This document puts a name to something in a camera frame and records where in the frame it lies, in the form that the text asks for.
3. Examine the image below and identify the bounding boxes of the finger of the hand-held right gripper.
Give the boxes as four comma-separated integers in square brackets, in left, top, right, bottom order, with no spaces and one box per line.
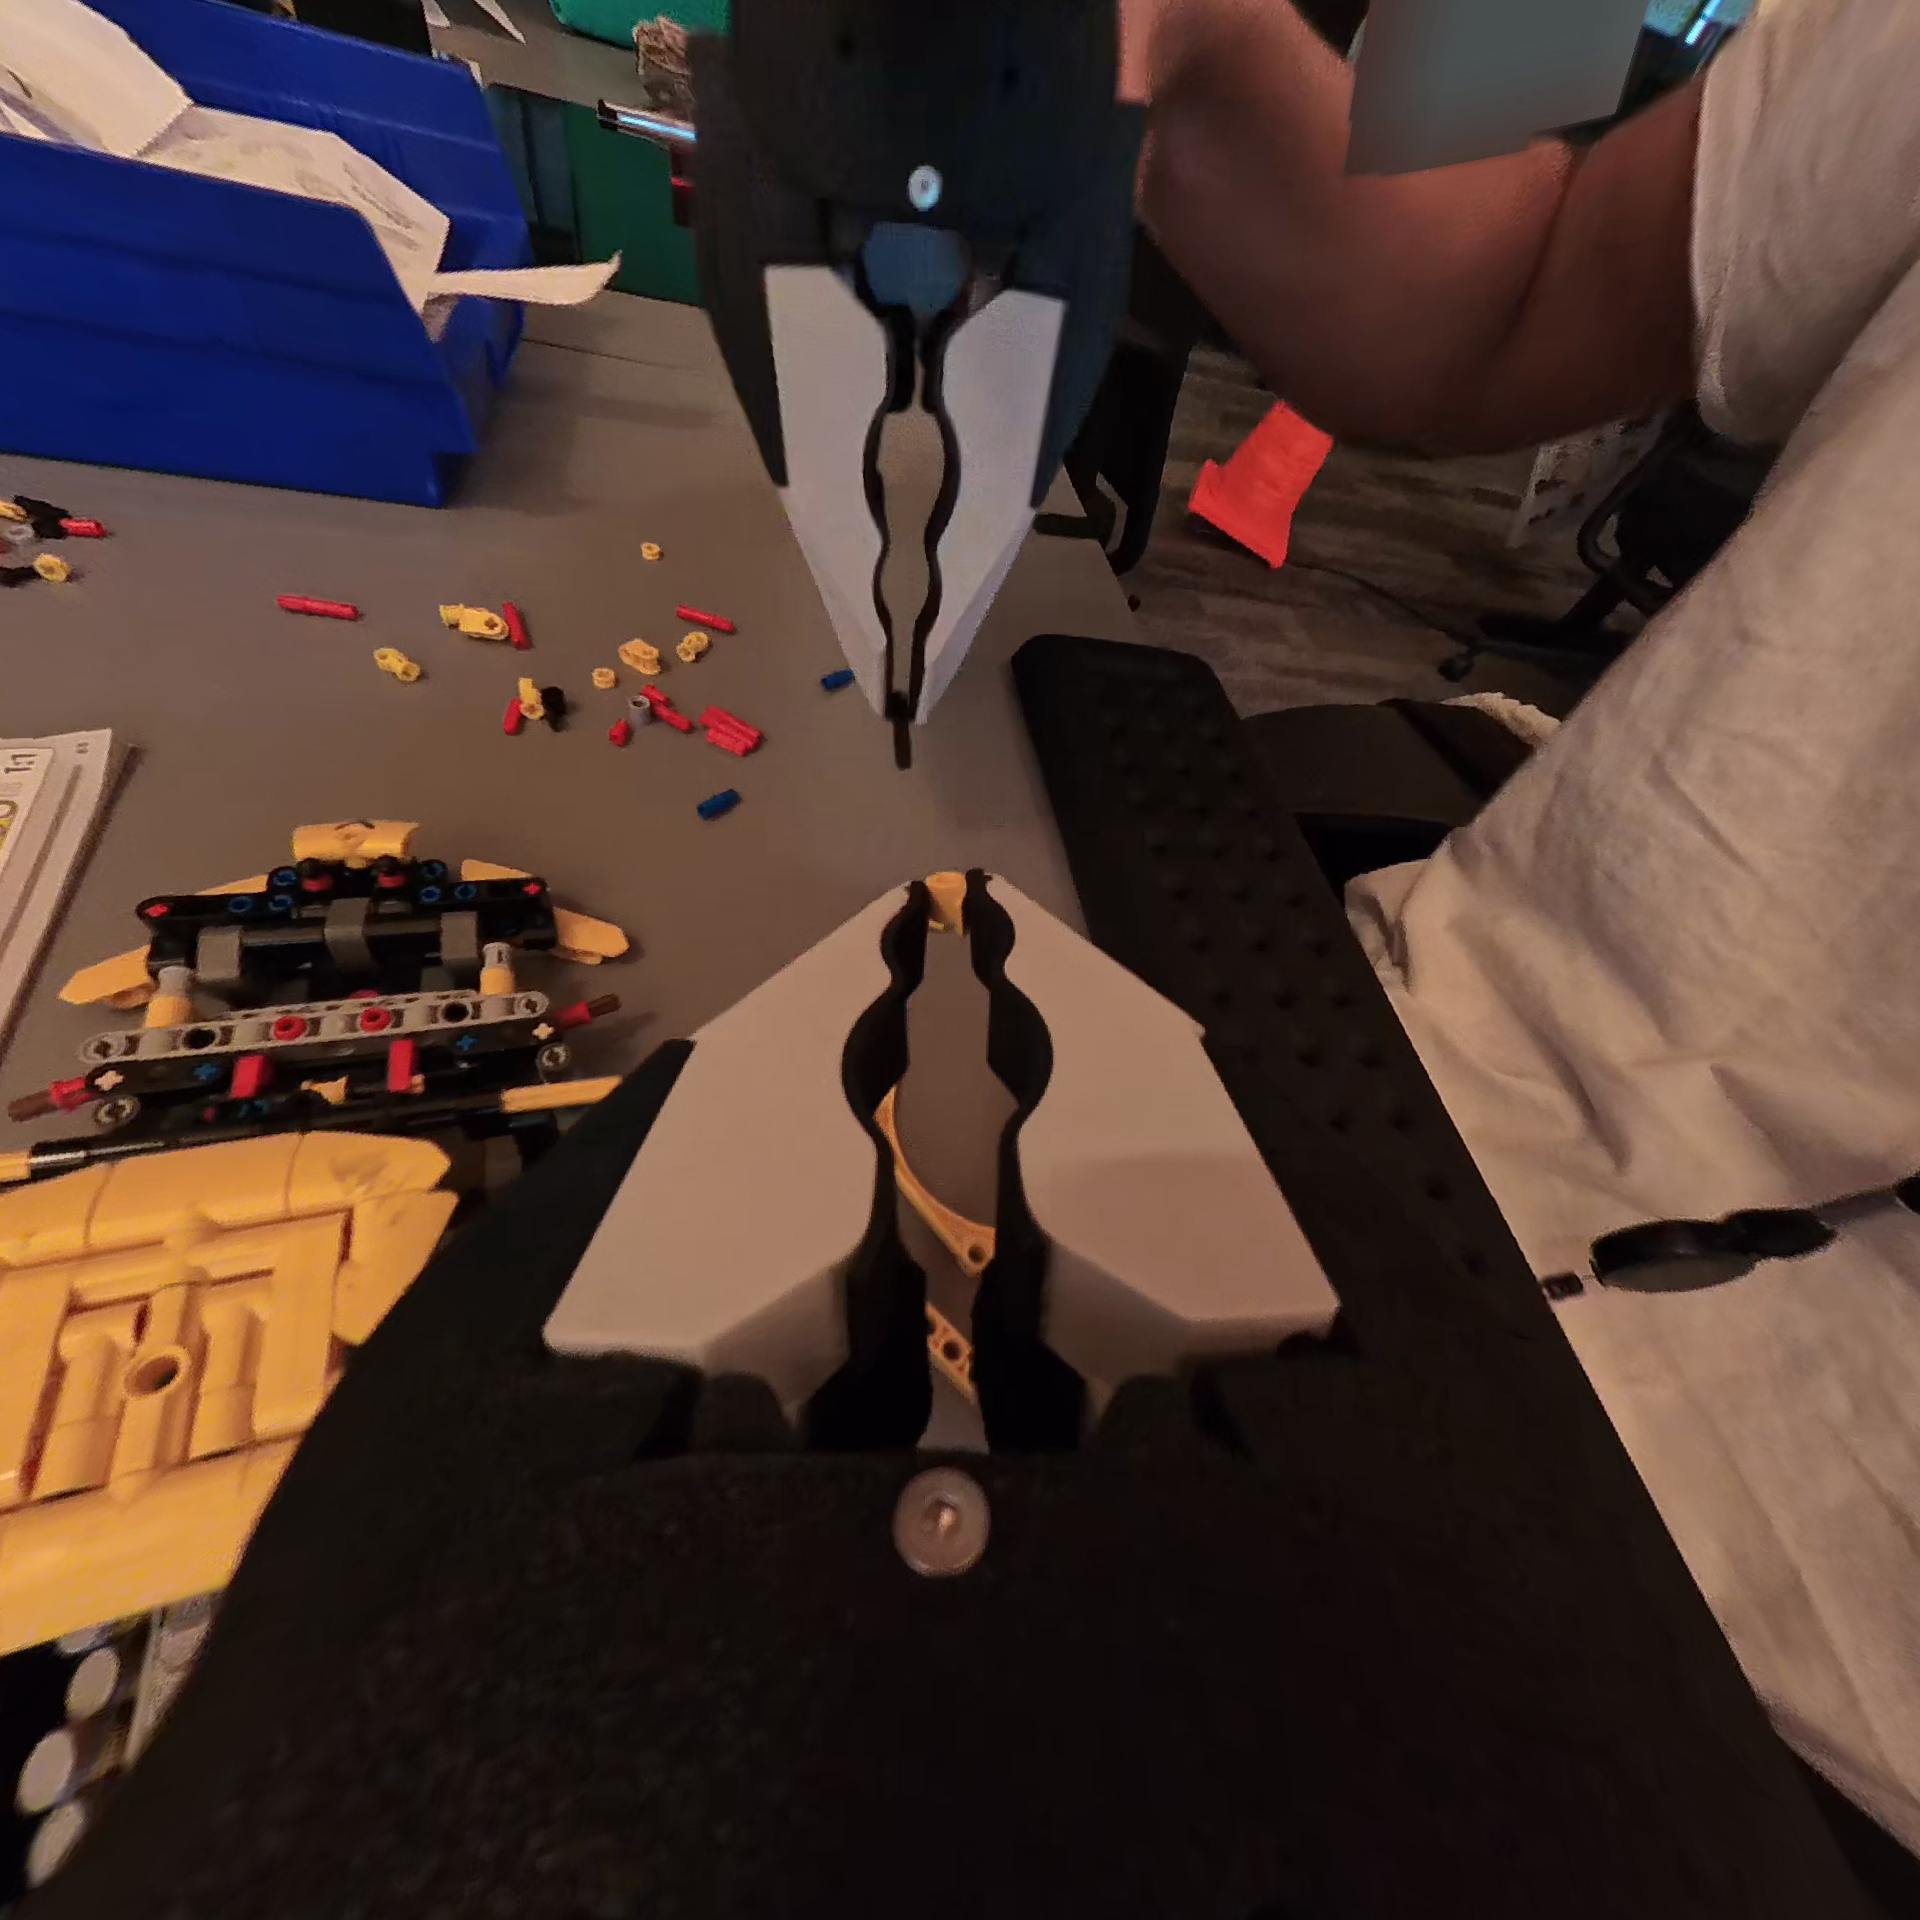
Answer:
[903,282,1072,726]
[767,263,910,726]

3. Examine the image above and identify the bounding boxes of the blue storage bin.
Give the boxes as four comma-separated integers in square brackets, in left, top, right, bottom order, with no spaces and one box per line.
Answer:
[0,0,536,513]

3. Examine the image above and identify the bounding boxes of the building instruction booklet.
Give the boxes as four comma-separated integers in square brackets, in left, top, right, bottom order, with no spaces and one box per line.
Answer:
[0,728,138,1053]

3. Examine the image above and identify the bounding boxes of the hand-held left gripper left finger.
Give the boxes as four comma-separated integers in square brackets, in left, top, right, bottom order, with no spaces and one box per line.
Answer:
[544,878,935,1449]

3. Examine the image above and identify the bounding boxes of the scattered small toy pieces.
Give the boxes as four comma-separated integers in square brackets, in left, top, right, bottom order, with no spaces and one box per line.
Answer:
[0,497,857,825]

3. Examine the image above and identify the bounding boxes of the orange object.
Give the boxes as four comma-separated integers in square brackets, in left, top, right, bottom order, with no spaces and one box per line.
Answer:
[1188,398,1335,571]

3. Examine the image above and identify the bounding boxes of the yellow curved arch piece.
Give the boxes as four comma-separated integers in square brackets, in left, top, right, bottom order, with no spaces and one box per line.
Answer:
[874,872,1002,1414]

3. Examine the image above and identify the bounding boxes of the person's right forearm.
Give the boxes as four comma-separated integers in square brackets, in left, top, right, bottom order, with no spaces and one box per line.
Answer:
[1131,0,1713,453]

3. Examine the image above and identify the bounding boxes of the yellow black toy car model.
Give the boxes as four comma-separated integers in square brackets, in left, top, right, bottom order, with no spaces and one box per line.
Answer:
[0,816,633,1894]

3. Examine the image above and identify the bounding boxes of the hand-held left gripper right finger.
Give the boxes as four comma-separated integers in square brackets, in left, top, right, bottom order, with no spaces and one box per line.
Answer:
[964,872,1340,1451]

